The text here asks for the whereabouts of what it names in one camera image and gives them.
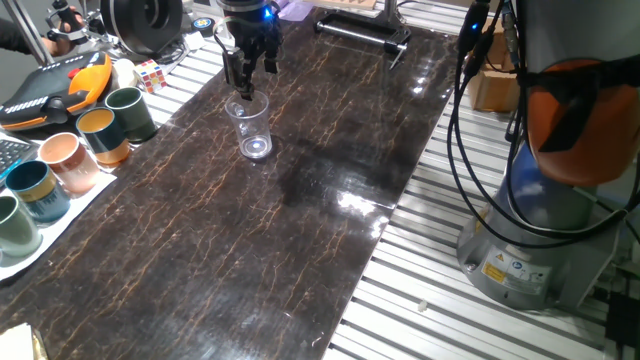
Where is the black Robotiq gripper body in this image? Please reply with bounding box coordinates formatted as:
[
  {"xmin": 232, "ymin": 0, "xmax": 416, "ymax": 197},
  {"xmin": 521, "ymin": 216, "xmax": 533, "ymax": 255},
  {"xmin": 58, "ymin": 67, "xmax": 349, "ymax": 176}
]
[{"xmin": 222, "ymin": 17, "xmax": 284, "ymax": 67}]

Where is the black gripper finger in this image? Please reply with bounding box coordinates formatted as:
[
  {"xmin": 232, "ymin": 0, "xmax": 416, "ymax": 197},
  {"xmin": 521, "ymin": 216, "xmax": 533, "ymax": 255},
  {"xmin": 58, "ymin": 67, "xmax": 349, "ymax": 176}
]
[
  {"xmin": 263, "ymin": 44, "xmax": 280, "ymax": 75},
  {"xmin": 222, "ymin": 46, "xmax": 256, "ymax": 101}
]

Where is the clear plastic cup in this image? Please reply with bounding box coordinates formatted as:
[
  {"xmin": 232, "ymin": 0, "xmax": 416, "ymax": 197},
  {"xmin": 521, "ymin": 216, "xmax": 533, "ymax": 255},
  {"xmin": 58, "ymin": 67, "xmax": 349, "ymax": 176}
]
[{"xmin": 224, "ymin": 89, "xmax": 274, "ymax": 160}]

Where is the black handheld controller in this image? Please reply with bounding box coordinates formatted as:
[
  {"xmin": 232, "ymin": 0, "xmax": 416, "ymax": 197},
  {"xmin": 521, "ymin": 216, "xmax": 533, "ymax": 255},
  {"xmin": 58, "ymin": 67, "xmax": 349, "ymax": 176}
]
[{"xmin": 45, "ymin": 0, "xmax": 90, "ymax": 46}]

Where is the pink ceramic cup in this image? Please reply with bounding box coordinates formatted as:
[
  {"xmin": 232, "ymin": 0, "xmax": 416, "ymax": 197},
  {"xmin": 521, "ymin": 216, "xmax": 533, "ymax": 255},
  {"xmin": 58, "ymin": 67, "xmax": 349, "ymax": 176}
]
[{"xmin": 37, "ymin": 131, "xmax": 101, "ymax": 196}]

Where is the blue cup with gold band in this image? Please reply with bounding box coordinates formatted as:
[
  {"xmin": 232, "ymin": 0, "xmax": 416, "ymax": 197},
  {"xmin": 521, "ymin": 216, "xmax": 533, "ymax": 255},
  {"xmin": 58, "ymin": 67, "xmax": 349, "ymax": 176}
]
[{"xmin": 4, "ymin": 159, "xmax": 72, "ymax": 225}]

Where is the person's forearm in black sleeve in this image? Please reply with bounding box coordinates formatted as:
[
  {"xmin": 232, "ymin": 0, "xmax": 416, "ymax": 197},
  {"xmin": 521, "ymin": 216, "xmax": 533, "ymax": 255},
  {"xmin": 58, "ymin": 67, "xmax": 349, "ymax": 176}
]
[{"xmin": 0, "ymin": 17, "xmax": 49, "ymax": 55}]

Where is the dark green ceramic cup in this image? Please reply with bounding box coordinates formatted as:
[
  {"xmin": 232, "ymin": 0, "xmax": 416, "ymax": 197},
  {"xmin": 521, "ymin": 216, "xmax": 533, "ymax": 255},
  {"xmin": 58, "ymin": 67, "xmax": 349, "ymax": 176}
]
[{"xmin": 104, "ymin": 86, "xmax": 159, "ymax": 144}]

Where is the navy cup with orange base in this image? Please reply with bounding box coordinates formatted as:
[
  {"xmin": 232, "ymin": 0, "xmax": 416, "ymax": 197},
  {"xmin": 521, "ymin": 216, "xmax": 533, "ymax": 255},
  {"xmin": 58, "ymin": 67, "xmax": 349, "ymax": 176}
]
[{"xmin": 75, "ymin": 106, "xmax": 132, "ymax": 168}]

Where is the person's hand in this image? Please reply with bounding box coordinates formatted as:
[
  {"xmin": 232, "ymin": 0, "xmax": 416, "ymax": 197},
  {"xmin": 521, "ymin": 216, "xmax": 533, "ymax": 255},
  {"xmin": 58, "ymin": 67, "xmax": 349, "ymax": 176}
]
[{"xmin": 42, "ymin": 33, "xmax": 77, "ymax": 57}]

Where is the small white card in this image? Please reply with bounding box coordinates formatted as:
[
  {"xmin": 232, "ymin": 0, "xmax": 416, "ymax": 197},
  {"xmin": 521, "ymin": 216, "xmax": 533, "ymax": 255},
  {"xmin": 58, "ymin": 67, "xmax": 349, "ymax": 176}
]
[{"xmin": 184, "ymin": 30, "xmax": 208, "ymax": 52}]

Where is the lavender cloth piece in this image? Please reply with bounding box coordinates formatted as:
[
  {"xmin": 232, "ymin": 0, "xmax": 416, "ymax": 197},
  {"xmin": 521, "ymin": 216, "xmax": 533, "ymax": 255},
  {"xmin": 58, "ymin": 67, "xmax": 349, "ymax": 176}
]
[{"xmin": 274, "ymin": 0, "xmax": 314, "ymax": 23}]

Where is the Rubik's cube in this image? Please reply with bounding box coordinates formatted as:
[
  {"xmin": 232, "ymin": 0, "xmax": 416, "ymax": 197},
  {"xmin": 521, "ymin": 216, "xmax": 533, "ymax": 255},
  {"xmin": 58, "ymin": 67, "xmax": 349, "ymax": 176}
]
[{"xmin": 132, "ymin": 58, "xmax": 168, "ymax": 94}]

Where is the black metal stand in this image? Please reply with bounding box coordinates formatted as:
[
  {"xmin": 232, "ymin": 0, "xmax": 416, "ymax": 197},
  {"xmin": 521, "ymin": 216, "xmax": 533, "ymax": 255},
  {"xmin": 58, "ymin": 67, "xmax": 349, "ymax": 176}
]
[{"xmin": 313, "ymin": 0, "xmax": 413, "ymax": 71}]

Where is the black filament spool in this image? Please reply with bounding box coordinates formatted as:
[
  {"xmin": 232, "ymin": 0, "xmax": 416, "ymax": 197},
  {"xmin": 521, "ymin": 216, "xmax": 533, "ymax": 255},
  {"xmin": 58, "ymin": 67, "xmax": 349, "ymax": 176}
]
[{"xmin": 98, "ymin": 0, "xmax": 185, "ymax": 57}]

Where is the white round object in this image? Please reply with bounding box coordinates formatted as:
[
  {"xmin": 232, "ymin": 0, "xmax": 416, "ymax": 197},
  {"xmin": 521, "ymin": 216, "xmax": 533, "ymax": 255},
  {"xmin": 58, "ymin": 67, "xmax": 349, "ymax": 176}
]
[{"xmin": 111, "ymin": 58, "xmax": 139, "ymax": 91}]

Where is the dark brown marble mat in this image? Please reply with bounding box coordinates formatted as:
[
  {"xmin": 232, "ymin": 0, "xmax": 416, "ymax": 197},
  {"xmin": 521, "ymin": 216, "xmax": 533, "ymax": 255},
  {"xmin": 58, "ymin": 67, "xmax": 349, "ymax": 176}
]
[{"xmin": 0, "ymin": 7, "xmax": 460, "ymax": 360}]

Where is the orange black teach pendant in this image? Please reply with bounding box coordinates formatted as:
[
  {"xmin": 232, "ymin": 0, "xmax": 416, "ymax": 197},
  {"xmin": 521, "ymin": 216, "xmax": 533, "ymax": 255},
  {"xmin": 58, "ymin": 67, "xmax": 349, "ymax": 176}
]
[{"xmin": 0, "ymin": 49, "xmax": 114, "ymax": 132}]

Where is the white paper sheet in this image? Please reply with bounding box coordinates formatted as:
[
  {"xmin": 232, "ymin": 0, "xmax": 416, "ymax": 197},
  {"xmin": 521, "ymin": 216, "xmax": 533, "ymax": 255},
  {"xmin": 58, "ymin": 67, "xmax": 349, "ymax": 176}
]
[{"xmin": 0, "ymin": 130, "xmax": 119, "ymax": 282}]

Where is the open brown cardboard box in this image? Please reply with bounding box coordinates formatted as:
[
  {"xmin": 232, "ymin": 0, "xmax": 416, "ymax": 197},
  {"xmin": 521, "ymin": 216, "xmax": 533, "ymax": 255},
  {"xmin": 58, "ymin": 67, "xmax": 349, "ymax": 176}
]
[{"xmin": 466, "ymin": 17, "xmax": 522, "ymax": 113}]

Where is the black computer keyboard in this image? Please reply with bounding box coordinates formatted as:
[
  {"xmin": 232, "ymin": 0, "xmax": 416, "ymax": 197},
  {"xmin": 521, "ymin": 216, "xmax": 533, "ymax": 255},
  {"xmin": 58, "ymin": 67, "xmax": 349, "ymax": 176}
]
[{"xmin": 0, "ymin": 138, "xmax": 37, "ymax": 184}]

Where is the gold white small box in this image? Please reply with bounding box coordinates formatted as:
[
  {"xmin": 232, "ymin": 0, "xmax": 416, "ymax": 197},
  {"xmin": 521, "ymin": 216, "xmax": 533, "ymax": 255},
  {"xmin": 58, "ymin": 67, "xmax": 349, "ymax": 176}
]
[{"xmin": 0, "ymin": 322, "xmax": 49, "ymax": 360}]

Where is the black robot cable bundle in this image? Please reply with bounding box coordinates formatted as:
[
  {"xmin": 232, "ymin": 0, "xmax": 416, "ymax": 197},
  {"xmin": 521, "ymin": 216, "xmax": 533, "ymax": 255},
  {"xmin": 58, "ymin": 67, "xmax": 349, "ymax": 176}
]
[{"xmin": 446, "ymin": 0, "xmax": 640, "ymax": 250}]

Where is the aluminium frame pole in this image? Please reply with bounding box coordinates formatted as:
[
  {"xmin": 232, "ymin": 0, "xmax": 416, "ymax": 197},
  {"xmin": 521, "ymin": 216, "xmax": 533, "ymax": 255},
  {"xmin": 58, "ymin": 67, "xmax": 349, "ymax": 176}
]
[{"xmin": 4, "ymin": 0, "xmax": 54, "ymax": 66}]

